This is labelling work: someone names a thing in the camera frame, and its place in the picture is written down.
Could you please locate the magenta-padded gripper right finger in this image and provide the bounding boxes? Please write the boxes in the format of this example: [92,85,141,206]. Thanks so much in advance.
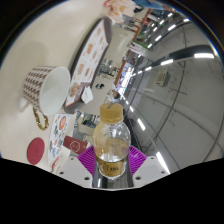
[126,144,168,189]

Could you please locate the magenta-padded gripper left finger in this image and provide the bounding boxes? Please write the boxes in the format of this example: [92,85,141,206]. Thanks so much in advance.
[54,144,100,189]

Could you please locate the clear bottle with yellow cap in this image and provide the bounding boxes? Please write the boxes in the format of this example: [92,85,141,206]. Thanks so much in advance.
[92,102,132,181]

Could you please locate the red sauce packet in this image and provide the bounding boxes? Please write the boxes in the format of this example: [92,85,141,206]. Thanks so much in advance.
[50,156,62,172]

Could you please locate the flat round red coaster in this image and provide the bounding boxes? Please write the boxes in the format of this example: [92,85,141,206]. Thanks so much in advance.
[26,137,46,166]

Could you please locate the white paper napkin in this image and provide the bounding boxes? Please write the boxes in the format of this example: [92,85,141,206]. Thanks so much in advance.
[80,86,94,104]

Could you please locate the ceiling air conditioner unit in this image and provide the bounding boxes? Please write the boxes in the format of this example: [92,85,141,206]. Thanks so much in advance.
[155,71,169,87]

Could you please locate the beige cafeteria chairs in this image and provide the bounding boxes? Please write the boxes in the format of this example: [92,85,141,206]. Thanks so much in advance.
[74,9,158,141]

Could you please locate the printed paper tray liner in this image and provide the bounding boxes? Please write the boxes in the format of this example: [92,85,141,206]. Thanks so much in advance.
[65,26,109,108]

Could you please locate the ceiling strip lights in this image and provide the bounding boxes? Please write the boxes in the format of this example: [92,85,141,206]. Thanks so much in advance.
[118,11,216,174]

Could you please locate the dark food tray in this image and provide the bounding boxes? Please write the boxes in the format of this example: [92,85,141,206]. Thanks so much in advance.
[63,17,114,114]

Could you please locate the crumpled orange food wrapper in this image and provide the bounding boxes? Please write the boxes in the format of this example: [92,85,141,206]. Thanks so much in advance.
[103,0,136,21]

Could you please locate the patterned mug with gold handle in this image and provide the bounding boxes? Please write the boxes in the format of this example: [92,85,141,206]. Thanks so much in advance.
[19,65,72,131]

